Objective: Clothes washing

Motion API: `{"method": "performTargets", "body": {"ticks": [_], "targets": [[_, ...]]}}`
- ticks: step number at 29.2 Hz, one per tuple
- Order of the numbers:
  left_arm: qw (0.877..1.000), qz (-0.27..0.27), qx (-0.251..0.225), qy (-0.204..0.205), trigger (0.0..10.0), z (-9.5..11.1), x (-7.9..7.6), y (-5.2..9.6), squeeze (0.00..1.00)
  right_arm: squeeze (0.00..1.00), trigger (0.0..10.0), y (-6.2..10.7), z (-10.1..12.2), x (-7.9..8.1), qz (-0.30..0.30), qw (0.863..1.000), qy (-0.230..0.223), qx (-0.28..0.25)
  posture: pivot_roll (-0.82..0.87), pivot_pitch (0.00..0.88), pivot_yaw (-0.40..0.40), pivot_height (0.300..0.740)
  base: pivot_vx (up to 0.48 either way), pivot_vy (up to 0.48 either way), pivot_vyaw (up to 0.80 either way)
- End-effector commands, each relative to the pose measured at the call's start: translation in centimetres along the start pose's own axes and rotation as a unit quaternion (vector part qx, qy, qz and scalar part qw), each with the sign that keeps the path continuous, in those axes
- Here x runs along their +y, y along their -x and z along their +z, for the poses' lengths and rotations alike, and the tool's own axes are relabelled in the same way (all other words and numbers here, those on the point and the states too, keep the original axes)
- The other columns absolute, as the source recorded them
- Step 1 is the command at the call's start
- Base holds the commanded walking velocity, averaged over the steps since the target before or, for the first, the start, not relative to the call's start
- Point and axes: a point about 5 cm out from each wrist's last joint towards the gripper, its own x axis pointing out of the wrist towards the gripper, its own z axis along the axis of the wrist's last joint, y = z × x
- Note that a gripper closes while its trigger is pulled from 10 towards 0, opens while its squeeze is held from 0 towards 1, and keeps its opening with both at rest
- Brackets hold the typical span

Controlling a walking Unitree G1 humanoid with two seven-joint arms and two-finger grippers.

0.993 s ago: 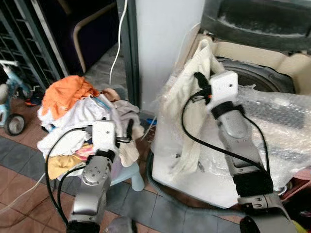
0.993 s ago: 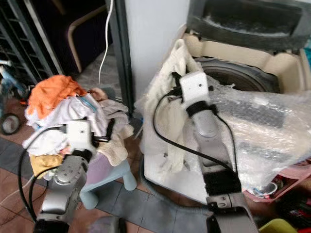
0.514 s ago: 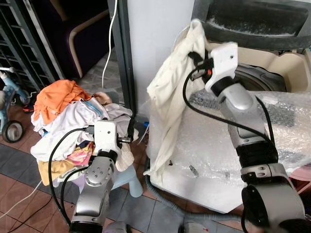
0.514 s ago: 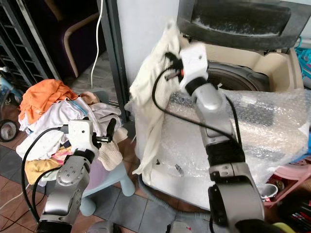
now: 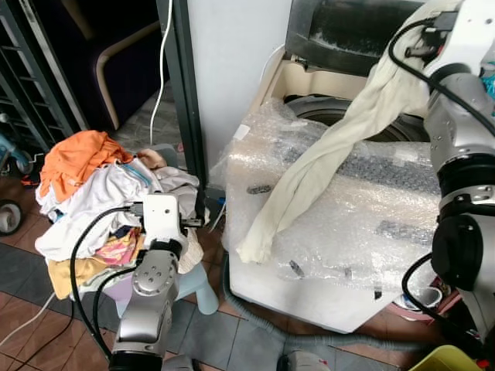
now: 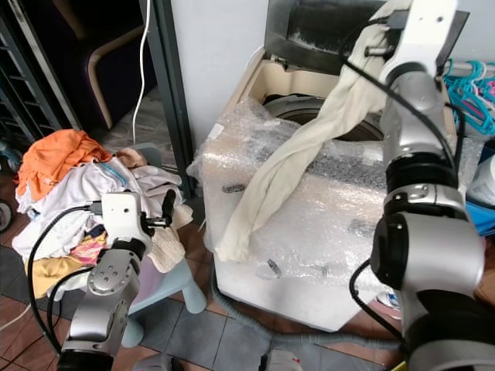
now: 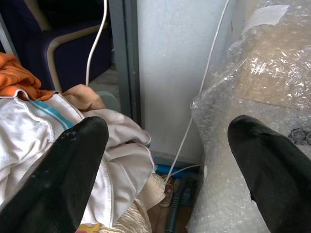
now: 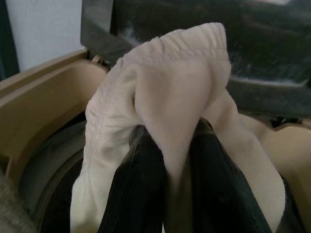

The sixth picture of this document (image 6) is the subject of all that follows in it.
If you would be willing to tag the clear bubble wrap sheet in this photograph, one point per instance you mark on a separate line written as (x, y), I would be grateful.
(332, 209)

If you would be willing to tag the dark washer lid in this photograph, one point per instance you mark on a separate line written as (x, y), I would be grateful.
(309, 31)

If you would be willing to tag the orange garment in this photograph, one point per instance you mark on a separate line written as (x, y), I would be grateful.
(58, 154)

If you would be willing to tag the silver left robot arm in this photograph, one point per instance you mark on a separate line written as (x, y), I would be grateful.
(104, 297)

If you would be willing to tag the blue plastic container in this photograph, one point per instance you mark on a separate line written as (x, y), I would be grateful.
(483, 193)

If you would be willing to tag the light blue plastic stool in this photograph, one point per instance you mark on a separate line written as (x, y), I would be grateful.
(162, 297)

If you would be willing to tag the white top-load washing machine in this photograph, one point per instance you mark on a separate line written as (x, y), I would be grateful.
(302, 294)

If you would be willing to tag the wooden armchair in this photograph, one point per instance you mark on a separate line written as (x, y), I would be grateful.
(100, 69)

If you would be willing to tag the yellow garment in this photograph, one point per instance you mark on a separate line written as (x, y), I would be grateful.
(58, 274)

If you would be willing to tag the dark metal gate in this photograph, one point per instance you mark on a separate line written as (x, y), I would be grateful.
(27, 69)

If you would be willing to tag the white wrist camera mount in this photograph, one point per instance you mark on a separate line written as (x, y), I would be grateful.
(429, 31)
(124, 212)

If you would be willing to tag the white garment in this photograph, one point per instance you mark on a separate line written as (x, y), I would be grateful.
(62, 212)

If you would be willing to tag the cream long garment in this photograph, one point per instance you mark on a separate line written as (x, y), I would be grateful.
(309, 147)

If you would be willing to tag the pink patterned garment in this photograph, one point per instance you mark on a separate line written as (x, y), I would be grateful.
(89, 249)

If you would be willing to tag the dark door frame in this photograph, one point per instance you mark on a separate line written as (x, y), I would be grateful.
(172, 93)

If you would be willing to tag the grey robot foot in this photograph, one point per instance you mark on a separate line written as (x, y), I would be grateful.
(281, 361)

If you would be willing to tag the teal clothes hangers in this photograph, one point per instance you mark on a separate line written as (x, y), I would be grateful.
(472, 93)

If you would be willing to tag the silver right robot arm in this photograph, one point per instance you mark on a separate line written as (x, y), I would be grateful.
(429, 232)

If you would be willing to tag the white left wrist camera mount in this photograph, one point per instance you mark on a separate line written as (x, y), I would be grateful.
(124, 212)

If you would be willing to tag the beige knit cloth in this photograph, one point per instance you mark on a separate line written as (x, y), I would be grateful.
(168, 247)

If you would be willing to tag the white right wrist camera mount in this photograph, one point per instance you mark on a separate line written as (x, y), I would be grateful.
(429, 31)

